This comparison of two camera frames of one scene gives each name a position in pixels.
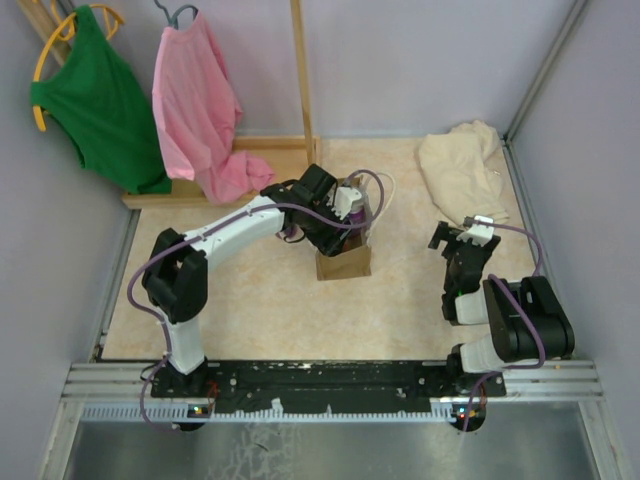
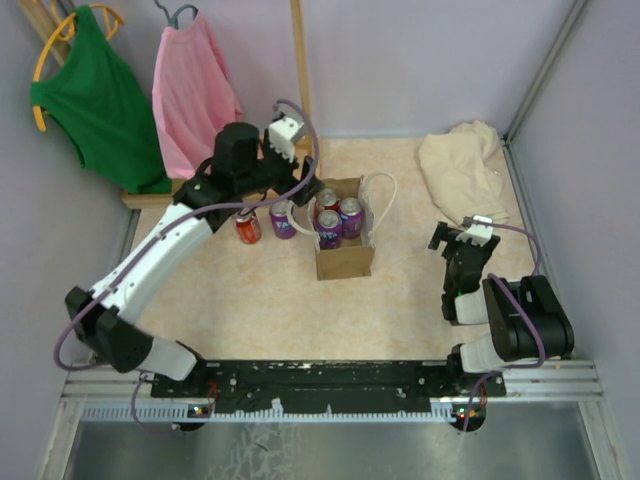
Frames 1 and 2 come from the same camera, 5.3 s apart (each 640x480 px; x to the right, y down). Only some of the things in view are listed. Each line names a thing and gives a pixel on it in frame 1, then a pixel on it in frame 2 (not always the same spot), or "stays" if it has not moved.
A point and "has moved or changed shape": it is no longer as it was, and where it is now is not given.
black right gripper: (446, 233) stays
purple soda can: (357, 217) has moved or changed shape
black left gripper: (329, 243) → (289, 167)
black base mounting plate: (332, 385) stays
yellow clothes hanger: (107, 12) stays
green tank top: (98, 97) stays
